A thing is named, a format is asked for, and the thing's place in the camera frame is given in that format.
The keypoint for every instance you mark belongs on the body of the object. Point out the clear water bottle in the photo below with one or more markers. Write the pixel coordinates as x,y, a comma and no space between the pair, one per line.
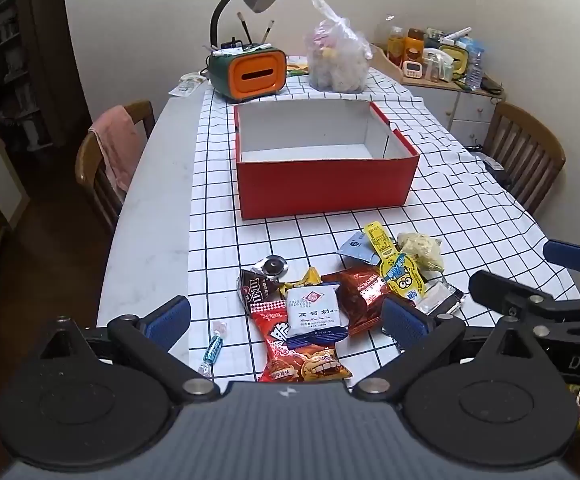
475,70

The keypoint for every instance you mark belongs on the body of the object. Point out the white paper packets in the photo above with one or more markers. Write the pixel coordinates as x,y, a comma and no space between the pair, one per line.
187,85

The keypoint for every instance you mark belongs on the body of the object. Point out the yellow cartoon snack packet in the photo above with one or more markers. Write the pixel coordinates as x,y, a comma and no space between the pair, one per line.
397,270

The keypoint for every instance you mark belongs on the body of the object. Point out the dark bookshelf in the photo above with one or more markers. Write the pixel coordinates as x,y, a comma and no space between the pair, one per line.
15,60

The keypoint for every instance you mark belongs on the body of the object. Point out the white tube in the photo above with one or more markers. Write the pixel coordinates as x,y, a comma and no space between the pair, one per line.
456,35

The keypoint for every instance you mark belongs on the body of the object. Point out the wooden chair with towel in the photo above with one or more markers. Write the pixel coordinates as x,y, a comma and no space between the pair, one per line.
142,112

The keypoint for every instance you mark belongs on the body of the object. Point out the calligraphy brush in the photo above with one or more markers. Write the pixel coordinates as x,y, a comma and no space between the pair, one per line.
268,30
244,25

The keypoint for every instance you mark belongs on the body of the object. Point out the red chip packet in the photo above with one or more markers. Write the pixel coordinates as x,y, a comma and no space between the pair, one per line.
295,360

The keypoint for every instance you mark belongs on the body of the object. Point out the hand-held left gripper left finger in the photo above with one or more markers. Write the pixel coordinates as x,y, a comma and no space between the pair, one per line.
170,317

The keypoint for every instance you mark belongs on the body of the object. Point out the white side cabinet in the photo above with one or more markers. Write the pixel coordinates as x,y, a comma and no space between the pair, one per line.
465,110

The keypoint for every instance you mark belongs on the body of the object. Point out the white wrapper snack packet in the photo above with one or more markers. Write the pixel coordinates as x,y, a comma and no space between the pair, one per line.
437,299

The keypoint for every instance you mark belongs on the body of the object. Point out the orange lidded jar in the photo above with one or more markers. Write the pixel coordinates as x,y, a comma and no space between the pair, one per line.
414,45

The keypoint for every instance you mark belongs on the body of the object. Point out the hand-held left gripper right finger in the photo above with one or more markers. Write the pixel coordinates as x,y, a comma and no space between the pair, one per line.
405,322

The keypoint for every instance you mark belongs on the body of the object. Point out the pale yellow cake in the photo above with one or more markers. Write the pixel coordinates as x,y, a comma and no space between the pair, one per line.
422,252

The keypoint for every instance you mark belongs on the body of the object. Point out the orange juice bottle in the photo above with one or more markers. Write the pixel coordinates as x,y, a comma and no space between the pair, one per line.
395,45

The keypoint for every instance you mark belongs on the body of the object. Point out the black object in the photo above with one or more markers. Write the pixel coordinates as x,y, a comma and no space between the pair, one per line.
495,169

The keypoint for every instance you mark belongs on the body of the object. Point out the orange green storage box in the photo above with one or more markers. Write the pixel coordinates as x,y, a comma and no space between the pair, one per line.
257,75

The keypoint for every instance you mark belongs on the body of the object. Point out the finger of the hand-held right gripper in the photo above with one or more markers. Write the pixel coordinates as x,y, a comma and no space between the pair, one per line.
575,256
500,290

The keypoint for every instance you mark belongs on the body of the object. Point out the brown chocolate candy packet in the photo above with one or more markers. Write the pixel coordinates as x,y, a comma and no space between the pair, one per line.
257,292

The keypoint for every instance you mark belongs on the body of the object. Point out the small yellow snack packet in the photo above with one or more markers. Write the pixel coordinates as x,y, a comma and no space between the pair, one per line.
312,276

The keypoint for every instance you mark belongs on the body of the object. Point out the dark red snack packet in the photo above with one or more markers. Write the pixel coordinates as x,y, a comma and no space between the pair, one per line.
360,292

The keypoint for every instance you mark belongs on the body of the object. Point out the white blue biscuit packet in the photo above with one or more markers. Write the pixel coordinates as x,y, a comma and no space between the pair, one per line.
315,317

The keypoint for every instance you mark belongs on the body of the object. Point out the wooden slatted chair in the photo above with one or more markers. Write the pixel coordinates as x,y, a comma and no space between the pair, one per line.
525,145

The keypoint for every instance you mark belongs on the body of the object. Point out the red cardboard box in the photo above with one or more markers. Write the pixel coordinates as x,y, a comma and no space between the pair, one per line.
320,190

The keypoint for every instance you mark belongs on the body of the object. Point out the yellow container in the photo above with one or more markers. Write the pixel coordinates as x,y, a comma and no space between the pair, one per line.
452,59

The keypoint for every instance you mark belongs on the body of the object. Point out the light blue snack packet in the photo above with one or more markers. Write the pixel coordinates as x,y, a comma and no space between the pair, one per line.
357,249

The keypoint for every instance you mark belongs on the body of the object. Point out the round dark foil candy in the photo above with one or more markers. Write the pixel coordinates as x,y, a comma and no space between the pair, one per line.
272,266

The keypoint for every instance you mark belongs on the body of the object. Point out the pink towel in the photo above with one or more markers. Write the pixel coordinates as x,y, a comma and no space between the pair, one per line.
117,145

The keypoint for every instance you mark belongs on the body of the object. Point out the colourful printed packet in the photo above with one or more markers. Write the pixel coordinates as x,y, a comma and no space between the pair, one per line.
297,67

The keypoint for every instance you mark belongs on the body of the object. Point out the clear plastic bag of snacks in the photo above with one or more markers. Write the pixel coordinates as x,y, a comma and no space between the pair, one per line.
337,55

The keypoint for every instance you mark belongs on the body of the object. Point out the white kitchen timer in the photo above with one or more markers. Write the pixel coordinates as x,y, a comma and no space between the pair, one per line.
412,70

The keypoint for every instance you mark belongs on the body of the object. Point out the blue striped twist candy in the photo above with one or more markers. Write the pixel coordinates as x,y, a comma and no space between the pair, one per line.
212,349

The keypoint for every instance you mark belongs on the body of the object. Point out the white black checked tablecloth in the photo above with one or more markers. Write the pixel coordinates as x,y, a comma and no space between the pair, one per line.
220,185

